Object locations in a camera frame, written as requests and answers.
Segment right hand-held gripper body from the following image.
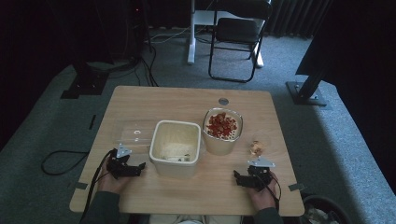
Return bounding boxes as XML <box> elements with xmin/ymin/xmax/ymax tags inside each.
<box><xmin>245</xmin><ymin>156</ymin><xmax>276</xmax><ymax>192</ymax></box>

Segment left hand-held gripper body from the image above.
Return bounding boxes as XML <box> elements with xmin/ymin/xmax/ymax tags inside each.
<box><xmin>106</xmin><ymin>143</ymin><xmax>140</xmax><ymax>180</ymax></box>

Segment clear plastic lid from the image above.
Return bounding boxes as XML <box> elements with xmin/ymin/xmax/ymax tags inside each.
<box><xmin>111</xmin><ymin>119</ymin><xmax>157</xmax><ymax>147</ymax></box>

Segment small food crumbs pile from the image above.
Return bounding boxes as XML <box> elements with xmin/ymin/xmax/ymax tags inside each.
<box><xmin>247</xmin><ymin>132</ymin><xmax>273</xmax><ymax>158</ymax></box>

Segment round clear-rimmed beige bowl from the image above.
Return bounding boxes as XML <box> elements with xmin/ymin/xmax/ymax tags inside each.
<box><xmin>201</xmin><ymin>107</ymin><xmax>244</xmax><ymax>157</ymax></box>

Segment cream square plastic bin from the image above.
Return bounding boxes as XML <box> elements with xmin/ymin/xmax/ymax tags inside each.
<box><xmin>148</xmin><ymin>119</ymin><xmax>203</xmax><ymax>179</ymax></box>

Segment red dried fruit pieces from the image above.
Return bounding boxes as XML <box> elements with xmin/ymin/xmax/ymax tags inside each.
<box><xmin>205</xmin><ymin>112</ymin><xmax>239</xmax><ymax>140</ymax></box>

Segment person's left hand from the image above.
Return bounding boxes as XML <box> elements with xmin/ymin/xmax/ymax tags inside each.
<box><xmin>97</xmin><ymin>154</ymin><xmax>133</xmax><ymax>194</ymax></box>

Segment person's right hand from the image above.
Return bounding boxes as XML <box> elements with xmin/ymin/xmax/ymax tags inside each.
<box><xmin>247</xmin><ymin>172</ymin><xmax>280</xmax><ymax>212</ymax></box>

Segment white scraps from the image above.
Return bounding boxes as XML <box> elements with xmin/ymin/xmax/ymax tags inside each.
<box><xmin>162</xmin><ymin>154</ymin><xmax>191</xmax><ymax>162</ymax></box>

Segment black round waste basket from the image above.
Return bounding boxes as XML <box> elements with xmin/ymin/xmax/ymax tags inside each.
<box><xmin>299</xmin><ymin>194</ymin><xmax>355</xmax><ymax>224</ymax></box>

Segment black stand with square base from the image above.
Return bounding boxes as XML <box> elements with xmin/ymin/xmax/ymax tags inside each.
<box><xmin>60</xmin><ymin>60</ymin><xmax>110</xmax><ymax>100</ymax></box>

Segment black stand with bolted base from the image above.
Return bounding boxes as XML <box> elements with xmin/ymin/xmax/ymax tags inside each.
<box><xmin>285</xmin><ymin>69</ymin><xmax>329</xmax><ymax>107</ymax></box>

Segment black folding chair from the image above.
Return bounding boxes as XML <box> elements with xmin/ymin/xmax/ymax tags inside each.
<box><xmin>207</xmin><ymin>0</ymin><xmax>274</xmax><ymax>84</ymax></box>

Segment dark pleated curtain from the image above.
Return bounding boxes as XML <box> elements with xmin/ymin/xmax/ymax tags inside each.
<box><xmin>266</xmin><ymin>0</ymin><xmax>332</xmax><ymax>39</ymax></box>

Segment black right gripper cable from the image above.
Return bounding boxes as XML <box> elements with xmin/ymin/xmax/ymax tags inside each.
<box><xmin>260</xmin><ymin>174</ymin><xmax>282</xmax><ymax>210</ymax></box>

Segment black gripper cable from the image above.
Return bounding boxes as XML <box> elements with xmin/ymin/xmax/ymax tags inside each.
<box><xmin>260</xmin><ymin>174</ymin><xmax>282</xmax><ymax>210</ymax></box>
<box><xmin>81</xmin><ymin>148</ymin><xmax>117</xmax><ymax>220</ymax></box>

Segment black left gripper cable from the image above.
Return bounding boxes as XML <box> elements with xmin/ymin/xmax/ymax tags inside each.
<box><xmin>81</xmin><ymin>148</ymin><xmax>117</xmax><ymax>220</ymax></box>

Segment black looped floor cable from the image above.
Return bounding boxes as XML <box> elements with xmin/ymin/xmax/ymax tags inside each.
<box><xmin>40</xmin><ymin>149</ymin><xmax>92</xmax><ymax>176</ymax></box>

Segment bundle of black floor cables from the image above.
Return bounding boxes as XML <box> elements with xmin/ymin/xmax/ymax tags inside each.
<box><xmin>106</xmin><ymin>43</ymin><xmax>161</xmax><ymax>88</ymax></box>

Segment white floor cable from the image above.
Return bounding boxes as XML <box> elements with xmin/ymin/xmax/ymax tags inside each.
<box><xmin>145</xmin><ymin>25</ymin><xmax>191</xmax><ymax>45</ymax></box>

